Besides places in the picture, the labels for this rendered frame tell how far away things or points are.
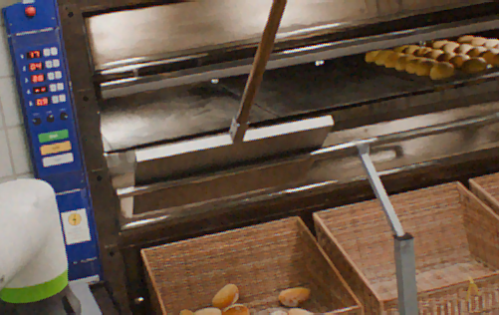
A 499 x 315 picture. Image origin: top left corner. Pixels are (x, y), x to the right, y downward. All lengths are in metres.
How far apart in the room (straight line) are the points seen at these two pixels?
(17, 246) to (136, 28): 1.35
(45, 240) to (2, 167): 1.19
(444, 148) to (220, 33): 0.91
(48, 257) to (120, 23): 1.26
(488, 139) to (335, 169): 0.58
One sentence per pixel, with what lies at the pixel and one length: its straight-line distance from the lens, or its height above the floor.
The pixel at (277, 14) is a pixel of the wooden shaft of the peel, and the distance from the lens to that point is 1.66.
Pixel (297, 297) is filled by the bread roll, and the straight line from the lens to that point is 2.65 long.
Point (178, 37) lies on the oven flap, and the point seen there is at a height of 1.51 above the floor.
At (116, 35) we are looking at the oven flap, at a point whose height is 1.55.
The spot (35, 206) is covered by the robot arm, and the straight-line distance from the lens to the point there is 1.30.
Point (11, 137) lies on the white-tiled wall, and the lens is 2.47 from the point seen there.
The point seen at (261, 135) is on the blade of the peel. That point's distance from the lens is 2.13.
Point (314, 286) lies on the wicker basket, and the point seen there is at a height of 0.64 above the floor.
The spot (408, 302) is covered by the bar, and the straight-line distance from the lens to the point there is 2.29.
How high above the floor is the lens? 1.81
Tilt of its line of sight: 15 degrees down
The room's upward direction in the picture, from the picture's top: 8 degrees counter-clockwise
